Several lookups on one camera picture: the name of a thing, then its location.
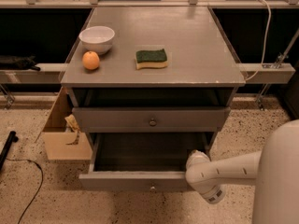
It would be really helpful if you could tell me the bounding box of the white bowl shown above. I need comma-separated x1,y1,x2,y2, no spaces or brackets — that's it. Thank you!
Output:
78,26,115,55

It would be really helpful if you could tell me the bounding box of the grey top drawer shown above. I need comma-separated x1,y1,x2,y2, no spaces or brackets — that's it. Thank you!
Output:
73,107,231,133

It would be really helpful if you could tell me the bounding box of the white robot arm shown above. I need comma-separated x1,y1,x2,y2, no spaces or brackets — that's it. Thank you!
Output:
185,119,299,224

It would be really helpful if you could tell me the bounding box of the grey drawer cabinet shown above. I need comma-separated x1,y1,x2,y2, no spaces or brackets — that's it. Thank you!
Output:
60,5,247,173

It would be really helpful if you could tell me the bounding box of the black pole base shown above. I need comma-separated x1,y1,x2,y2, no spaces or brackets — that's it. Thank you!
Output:
0,131,19,170

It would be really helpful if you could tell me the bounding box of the cardboard box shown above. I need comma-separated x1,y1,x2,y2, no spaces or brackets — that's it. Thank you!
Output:
41,88,92,161

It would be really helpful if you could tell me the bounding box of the green yellow sponge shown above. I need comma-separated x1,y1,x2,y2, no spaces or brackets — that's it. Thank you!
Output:
135,49,168,70

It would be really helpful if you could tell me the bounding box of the white cable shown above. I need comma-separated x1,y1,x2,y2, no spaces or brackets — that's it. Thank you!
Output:
244,0,273,82

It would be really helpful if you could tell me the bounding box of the orange fruit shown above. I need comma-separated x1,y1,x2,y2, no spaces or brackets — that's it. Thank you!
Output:
82,51,100,70

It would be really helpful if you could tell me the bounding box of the black floor cable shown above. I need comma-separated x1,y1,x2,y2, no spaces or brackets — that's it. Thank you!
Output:
5,157,45,224

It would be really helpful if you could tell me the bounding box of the black cloth on shelf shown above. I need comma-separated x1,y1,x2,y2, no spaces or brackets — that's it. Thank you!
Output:
0,55,40,71

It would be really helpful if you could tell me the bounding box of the grey drawer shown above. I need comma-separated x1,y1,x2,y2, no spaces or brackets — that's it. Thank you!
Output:
79,133,210,191
73,107,231,133

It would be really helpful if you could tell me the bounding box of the crumpled yellow paper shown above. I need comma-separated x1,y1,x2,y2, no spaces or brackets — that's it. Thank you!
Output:
64,114,80,145

